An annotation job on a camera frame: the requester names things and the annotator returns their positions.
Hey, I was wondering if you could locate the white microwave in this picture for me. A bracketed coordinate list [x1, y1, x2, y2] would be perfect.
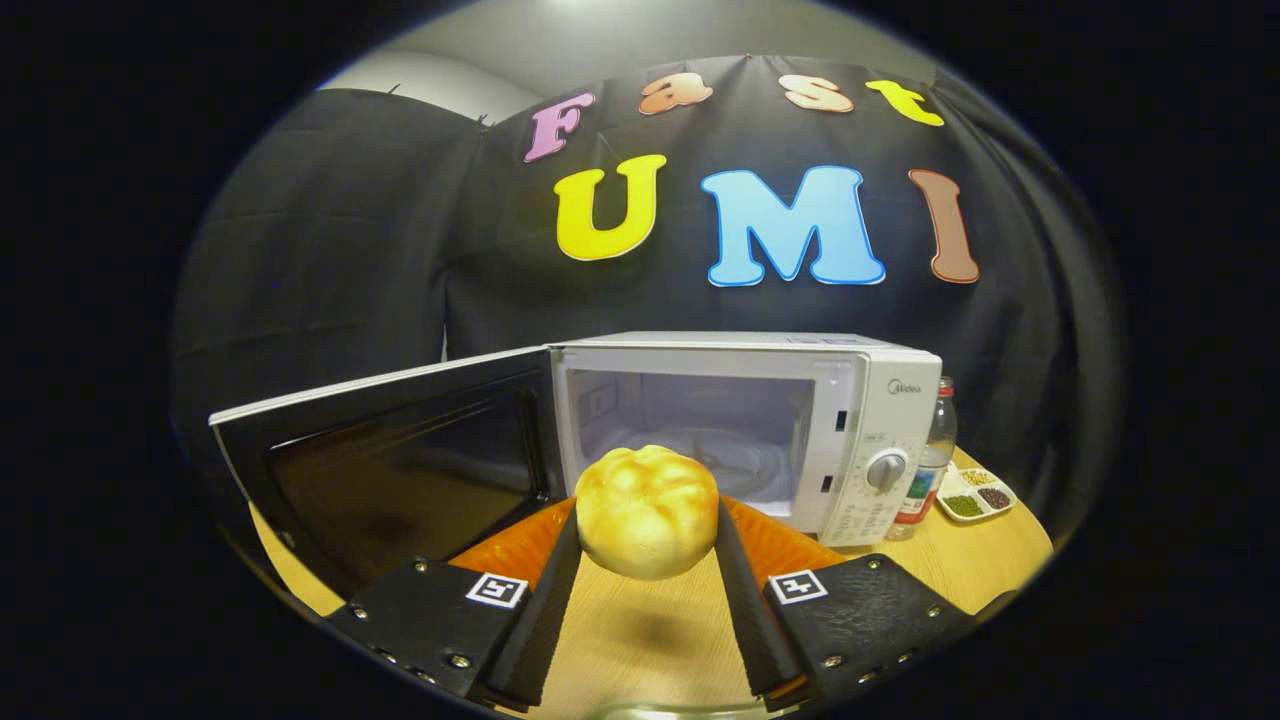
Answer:
[208, 331, 944, 601]

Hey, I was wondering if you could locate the clear plastic water bottle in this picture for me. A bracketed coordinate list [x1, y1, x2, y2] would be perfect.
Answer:
[885, 376, 958, 542]

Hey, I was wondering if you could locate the white divided bean dish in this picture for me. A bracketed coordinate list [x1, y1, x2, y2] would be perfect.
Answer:
[935, 466, 1019, 524]

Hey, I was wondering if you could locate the golden bread bun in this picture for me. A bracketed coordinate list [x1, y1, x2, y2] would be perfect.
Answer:
[574, 444, 721, 582]

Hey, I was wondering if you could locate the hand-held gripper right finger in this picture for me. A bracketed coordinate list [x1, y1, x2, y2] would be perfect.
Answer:
[715, 495, 976, 713]

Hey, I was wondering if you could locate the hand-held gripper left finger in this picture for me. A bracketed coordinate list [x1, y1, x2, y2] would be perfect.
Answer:
[322, 498, 584, 713]

